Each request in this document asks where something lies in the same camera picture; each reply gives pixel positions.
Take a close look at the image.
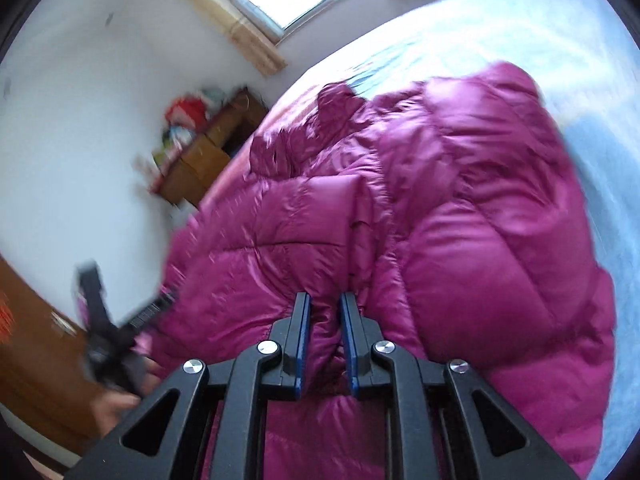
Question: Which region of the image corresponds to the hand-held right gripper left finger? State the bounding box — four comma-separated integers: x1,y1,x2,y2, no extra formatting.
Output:
64,292,313,480

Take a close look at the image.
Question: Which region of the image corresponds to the long beige curtain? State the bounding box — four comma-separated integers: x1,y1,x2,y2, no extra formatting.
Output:
180,0,289,79

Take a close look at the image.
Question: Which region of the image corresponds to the magenta down jacket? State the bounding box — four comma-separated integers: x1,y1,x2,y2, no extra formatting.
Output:
142,60,618,480

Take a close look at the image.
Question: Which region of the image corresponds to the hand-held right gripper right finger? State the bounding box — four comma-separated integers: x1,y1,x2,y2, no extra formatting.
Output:
339,292,581,480

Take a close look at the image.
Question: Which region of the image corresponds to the blue printed blanket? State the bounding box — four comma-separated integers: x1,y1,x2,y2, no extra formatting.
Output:
280,0,640,480

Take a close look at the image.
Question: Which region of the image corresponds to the person's left hand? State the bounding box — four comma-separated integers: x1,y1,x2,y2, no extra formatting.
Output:
92,359,165,430

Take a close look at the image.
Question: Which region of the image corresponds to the wooden cabinet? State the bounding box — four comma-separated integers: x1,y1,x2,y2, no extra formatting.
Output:
150,87,271,209

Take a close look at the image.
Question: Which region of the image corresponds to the brown wooden door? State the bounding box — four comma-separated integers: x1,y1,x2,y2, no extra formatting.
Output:
0,254,147,457

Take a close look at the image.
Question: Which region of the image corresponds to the red box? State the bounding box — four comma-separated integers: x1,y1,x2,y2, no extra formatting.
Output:
165,97,209,129

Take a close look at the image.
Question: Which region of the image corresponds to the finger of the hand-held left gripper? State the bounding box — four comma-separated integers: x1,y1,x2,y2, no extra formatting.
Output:
126,286,181,334

